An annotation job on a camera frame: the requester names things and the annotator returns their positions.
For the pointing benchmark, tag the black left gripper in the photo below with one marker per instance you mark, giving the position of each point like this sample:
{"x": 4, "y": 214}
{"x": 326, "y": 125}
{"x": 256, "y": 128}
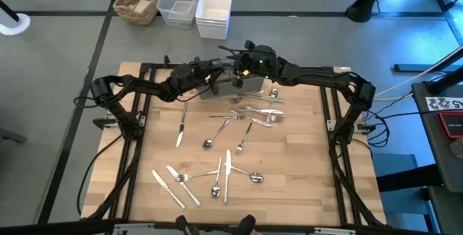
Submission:
{"x": 202, "y": 72}

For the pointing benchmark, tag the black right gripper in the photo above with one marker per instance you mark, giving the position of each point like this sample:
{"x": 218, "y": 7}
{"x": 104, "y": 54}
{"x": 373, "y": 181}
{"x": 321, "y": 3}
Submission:
{"x": 262, "y": 63}

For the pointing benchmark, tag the silver spoon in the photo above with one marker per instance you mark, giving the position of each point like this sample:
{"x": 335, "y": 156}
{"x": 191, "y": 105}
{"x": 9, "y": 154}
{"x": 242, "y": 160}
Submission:
{"x": 216, "y": 191}
{"x": 256, "y": 177}
{"x": 273, "y": 92}
{"x": 207, "y": 143}

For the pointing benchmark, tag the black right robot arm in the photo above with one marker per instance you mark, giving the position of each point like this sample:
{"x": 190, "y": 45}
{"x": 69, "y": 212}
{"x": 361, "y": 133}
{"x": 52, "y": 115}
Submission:
{"x": 318, "y": 77}

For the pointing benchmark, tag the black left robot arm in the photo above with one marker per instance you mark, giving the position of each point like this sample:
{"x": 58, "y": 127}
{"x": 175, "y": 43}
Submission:
{"x": 144, "y": 85}

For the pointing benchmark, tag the grey mesh silverware basket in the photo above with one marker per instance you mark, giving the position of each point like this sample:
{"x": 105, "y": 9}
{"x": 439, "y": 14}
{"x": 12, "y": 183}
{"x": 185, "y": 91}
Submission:
{"x": 224, "y": 92}

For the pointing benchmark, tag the white plastic bin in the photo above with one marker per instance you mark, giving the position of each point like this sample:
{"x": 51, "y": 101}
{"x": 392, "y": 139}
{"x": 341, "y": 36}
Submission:
{"x": 213, "y": 29}

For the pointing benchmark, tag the woven wicker basket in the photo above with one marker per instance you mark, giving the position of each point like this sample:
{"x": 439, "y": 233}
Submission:
{"x": 144, "y": 18}

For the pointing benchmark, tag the dark grey side table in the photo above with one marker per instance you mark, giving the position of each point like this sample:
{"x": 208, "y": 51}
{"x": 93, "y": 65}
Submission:
{"x": 430, "y": 137}

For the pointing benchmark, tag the white printed label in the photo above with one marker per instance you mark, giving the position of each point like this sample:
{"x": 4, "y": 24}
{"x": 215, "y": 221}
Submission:
{"x": 443, "y": 103}

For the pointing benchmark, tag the white base black pole stand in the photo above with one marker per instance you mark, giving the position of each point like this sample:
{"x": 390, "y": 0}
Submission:
{"x": 16, "y": 25}

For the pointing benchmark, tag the red and black device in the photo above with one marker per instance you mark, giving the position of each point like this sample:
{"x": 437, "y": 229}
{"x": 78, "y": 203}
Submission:
{"x": 452, "y": 124}

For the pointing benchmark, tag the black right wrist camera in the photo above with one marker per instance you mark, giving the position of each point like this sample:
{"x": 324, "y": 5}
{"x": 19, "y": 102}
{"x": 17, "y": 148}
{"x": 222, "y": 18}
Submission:
{"x": 249, "y": 45}

